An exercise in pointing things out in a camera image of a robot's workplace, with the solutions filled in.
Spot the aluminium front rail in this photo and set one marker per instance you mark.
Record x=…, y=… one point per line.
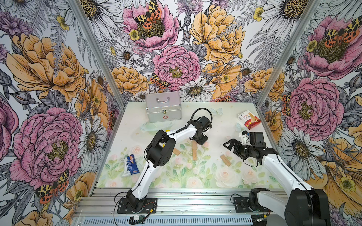
x=181, y=201

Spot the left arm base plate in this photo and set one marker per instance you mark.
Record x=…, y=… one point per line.
x=144, y=206

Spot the wooden block diagonal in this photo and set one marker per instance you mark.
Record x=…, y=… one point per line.
x=194, y=155

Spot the wooden block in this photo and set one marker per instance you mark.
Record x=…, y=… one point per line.
x=194, y=146
x=176, y=152
x=225, y=160

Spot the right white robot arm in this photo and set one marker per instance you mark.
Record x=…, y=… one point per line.
x=303, y=206

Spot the small green circuit board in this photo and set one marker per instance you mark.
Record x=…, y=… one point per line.
x=135, y=219

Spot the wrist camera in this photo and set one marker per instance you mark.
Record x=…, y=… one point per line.
x=203, y=123
x=252, y=141

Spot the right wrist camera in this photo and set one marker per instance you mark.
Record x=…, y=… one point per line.
x=252, y=141

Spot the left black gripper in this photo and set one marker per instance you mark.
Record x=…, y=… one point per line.
x=201, y=141

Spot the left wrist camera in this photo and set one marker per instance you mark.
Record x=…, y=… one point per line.
x=203, y=123

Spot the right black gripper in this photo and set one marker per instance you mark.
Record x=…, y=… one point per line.
x=236, y=149

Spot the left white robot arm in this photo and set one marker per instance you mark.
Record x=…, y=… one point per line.
x=158, y=154

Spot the red white snack box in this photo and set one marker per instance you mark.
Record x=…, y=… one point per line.
x=248, y=119

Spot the blue card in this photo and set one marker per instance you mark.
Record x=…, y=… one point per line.
x=130, y=166

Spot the silver metal case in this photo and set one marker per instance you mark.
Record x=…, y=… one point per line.
x=162, y=107

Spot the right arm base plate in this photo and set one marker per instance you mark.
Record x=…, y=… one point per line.
x=241, y=205

